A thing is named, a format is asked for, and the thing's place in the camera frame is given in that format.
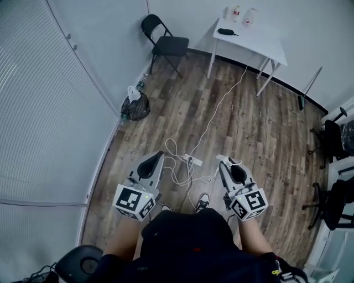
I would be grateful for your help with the white table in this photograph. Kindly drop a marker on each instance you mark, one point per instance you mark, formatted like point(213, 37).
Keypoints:
point(254, 44)

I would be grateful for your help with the person's right sneaker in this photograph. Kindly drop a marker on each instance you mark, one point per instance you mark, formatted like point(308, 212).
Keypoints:
point(202, 203)

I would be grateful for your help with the black zip case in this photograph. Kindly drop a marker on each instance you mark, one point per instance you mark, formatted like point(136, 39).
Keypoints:
point(226, 31)

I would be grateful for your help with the black padded chair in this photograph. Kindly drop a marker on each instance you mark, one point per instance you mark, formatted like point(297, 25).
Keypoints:
point(77, 262)

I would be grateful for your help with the white plastic bag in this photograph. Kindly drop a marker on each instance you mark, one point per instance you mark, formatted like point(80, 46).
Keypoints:
point(134, 92)

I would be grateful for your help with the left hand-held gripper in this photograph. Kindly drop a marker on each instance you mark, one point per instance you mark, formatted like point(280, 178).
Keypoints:
point(130, 200)

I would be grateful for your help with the person's left sneaker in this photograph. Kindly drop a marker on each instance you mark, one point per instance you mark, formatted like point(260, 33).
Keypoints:
point(166, 207)

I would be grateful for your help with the plastic-wrapped black chair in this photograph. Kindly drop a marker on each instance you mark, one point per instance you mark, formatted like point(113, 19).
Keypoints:
point(348, 136)

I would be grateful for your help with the clear water bottle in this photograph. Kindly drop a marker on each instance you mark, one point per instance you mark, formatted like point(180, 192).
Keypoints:
point(235, 13)
point(249, 18)

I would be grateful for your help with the green plastic bottle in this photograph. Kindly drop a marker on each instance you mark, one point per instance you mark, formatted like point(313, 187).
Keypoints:
point(125, 118)
point(140, 85)

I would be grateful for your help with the black rubbish bag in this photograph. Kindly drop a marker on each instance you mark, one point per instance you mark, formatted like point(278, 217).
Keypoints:
point(136, 109)

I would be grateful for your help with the white power strip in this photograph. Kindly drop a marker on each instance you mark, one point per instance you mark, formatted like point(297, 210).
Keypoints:
point(196, 161)

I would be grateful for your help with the black folding chair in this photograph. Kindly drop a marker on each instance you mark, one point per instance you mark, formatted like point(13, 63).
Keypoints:
point(171, 44)

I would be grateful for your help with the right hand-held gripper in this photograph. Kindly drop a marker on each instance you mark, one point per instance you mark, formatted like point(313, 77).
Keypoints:
point(253, 203)

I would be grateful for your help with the person's right forearm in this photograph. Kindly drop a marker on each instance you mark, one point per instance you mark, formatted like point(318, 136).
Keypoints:
point(254, 237)

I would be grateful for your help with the person's sneaker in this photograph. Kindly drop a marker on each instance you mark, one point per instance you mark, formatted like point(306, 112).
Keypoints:
point(166, 207)
point(202, 203)

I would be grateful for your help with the person's black shirt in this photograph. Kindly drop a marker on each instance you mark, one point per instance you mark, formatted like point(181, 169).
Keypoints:
point(188, 248)

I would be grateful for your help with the person's left forearm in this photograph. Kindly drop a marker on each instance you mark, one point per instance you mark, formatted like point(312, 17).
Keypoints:
point(123, 237)

